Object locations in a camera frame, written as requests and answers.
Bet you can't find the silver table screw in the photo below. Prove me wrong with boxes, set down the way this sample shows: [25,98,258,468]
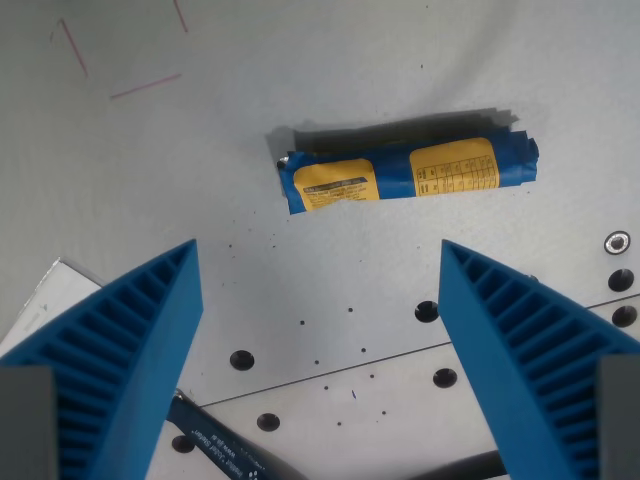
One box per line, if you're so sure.
[604,230,631,256]

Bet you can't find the blue yellow snack bar wrapper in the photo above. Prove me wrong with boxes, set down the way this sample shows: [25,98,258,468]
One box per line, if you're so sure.
[276,130,540,216]

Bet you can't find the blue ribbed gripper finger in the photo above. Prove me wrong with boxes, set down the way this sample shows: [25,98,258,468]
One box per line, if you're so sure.
[0,238,205,480]
[437,238,640,480]

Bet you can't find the white cardboard box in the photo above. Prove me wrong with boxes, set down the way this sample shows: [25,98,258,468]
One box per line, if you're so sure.
[0,257,105,351]

